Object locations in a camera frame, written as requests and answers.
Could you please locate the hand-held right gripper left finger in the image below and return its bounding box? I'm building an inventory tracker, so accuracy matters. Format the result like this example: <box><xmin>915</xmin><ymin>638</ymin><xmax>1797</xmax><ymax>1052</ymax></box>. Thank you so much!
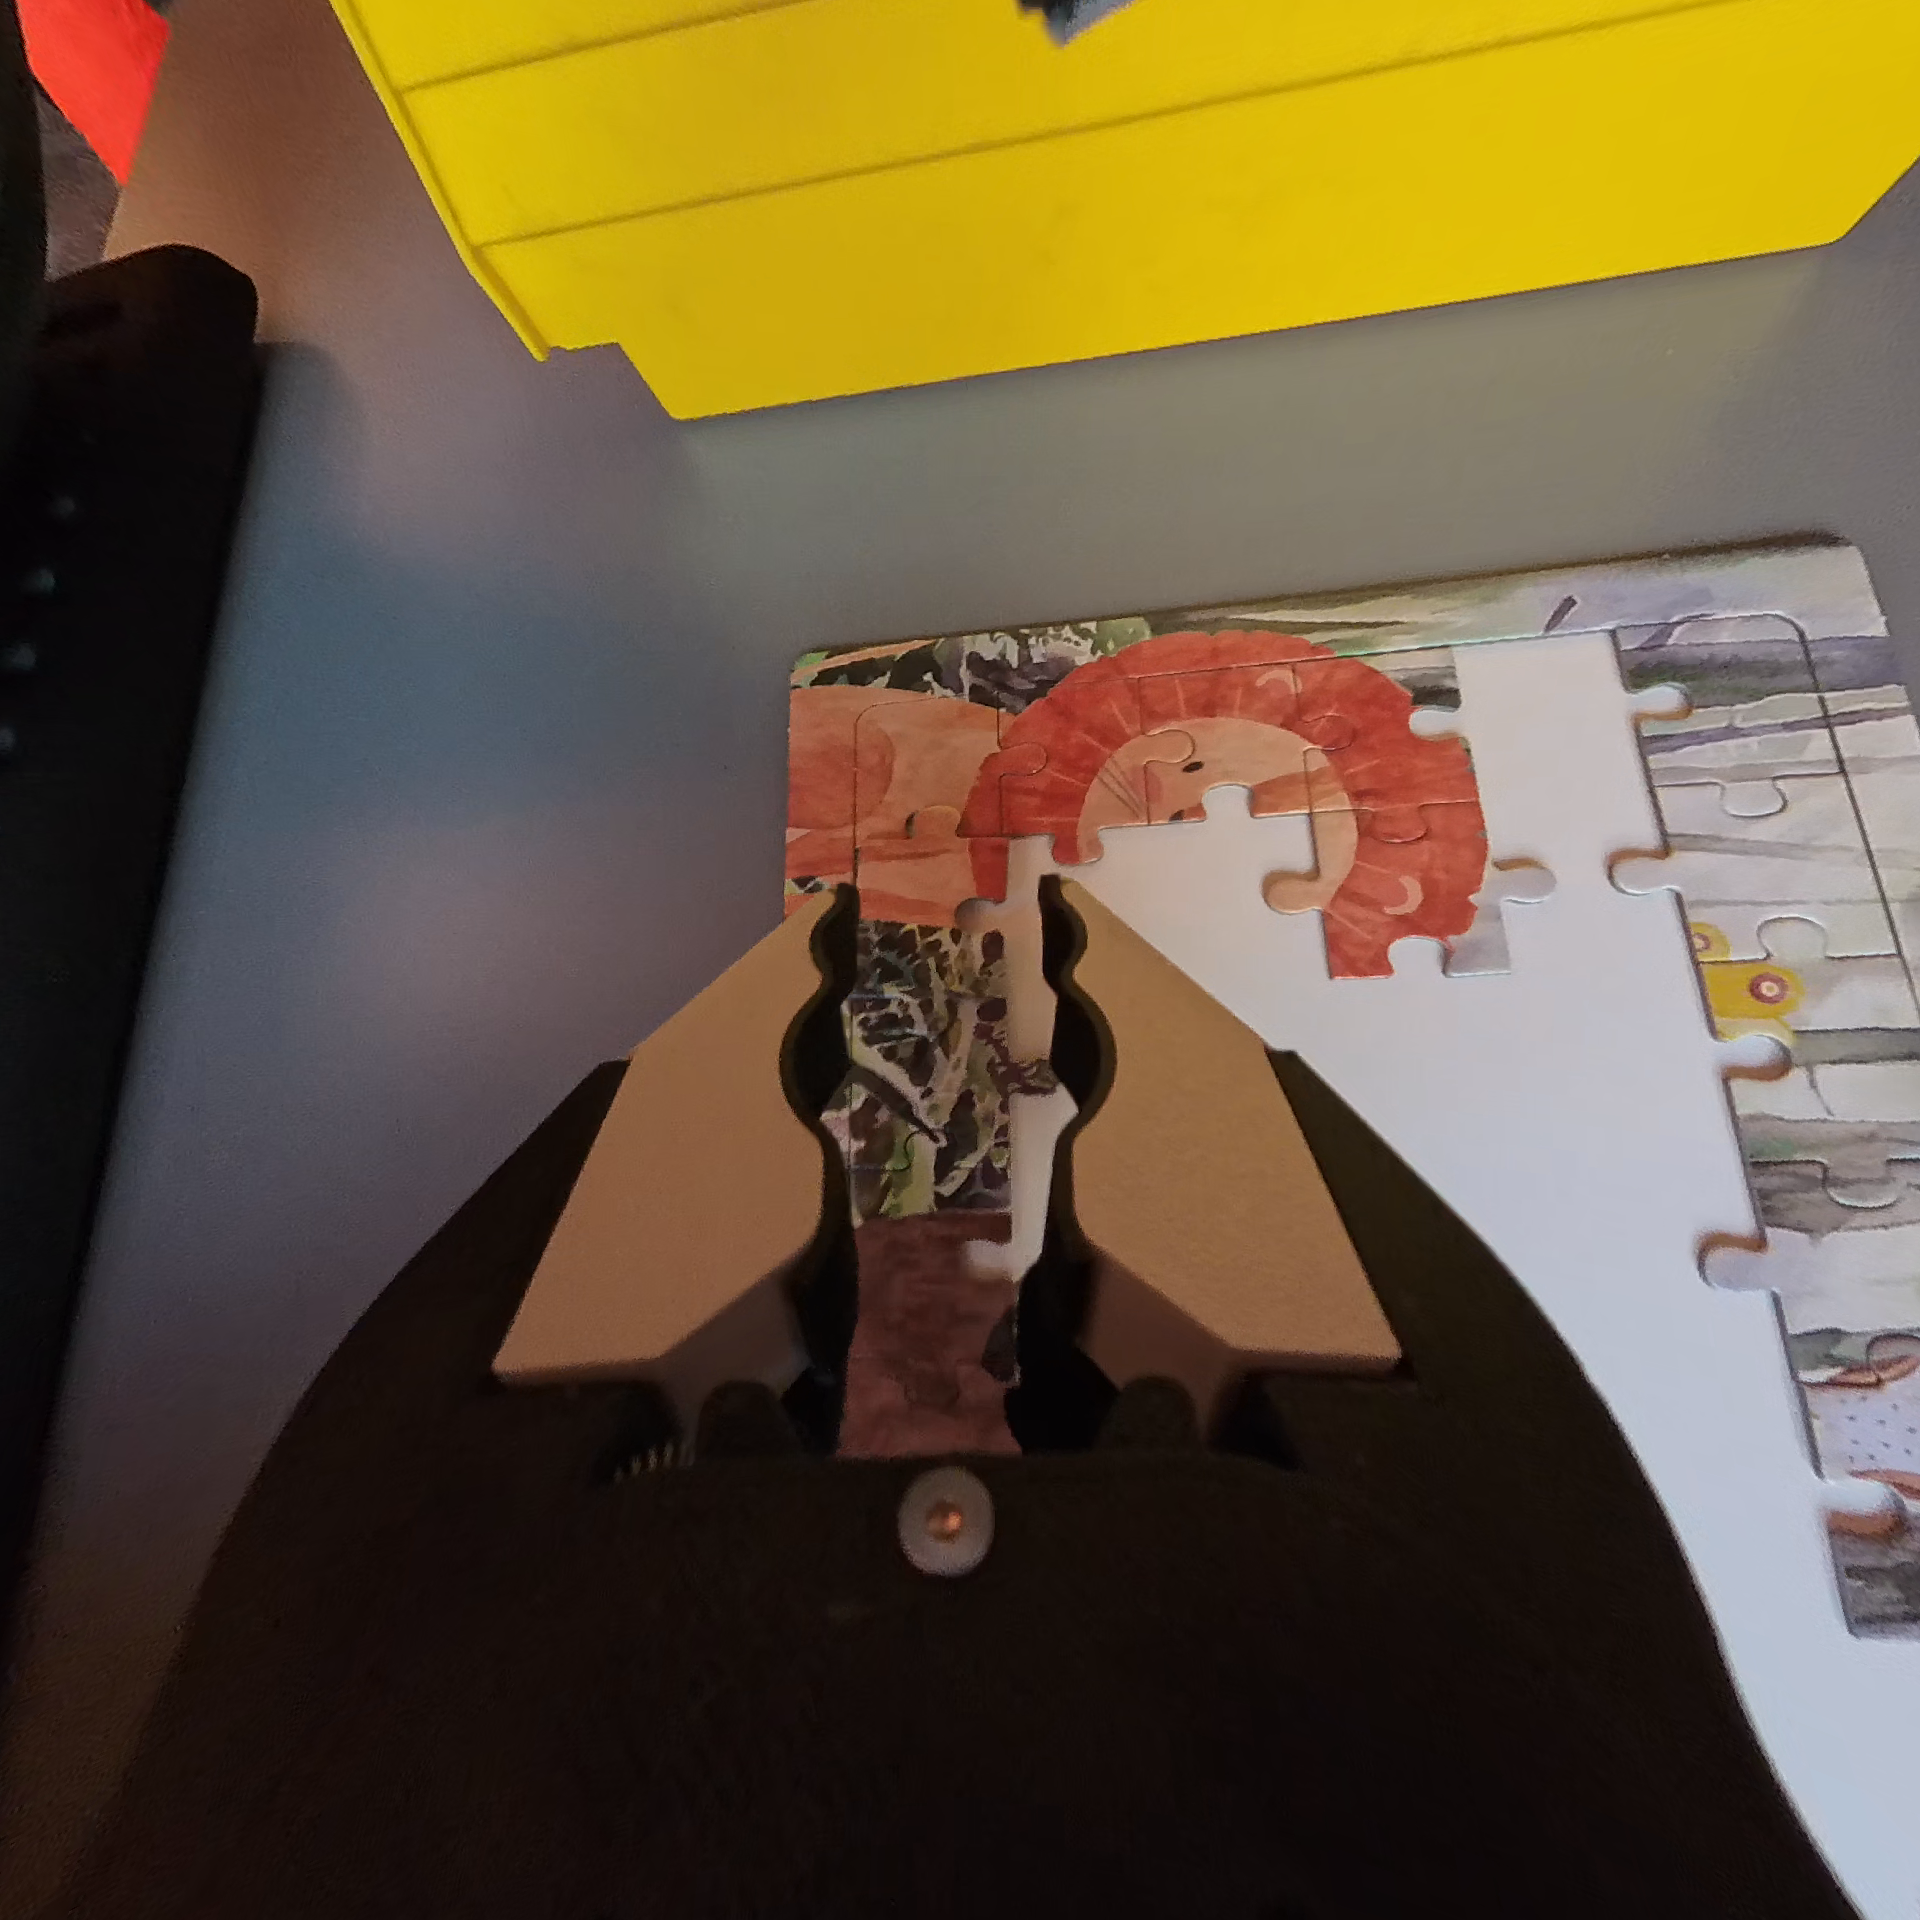
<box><xmin>496</xmin><ymin>878</ymin><xmax>859</xmax><ymax>1421</ymax></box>

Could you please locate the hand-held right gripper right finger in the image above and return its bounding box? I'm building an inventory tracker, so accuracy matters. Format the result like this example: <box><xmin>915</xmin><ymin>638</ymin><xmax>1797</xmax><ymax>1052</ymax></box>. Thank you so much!
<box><xmin>1007</xmin><ymin>872</ymin><xmax>1404</xmax><ymax>1421</ymax></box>

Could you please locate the partly assembled jigsaw puzzle board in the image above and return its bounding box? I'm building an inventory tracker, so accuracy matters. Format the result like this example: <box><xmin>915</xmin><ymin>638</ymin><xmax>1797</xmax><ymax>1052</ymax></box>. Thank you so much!
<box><xmin>786</xmin><ymin>541</ymin><xmax>1920</xmax><ymax>1920</ymax></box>

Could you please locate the yellow plastic bin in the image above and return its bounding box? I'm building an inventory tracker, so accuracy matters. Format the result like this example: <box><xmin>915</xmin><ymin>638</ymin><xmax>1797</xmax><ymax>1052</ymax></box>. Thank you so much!
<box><xmin>330</xmin><ymin>0</ymin><xmax>1909</xmax><ymax>422</ymax></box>

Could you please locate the red object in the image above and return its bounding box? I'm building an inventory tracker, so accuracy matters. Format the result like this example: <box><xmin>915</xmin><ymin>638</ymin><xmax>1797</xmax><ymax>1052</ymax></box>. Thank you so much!
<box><xmin>14</xmin><ymin>0</ymin><xmax>170</xmax><ymax>185</ymax></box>

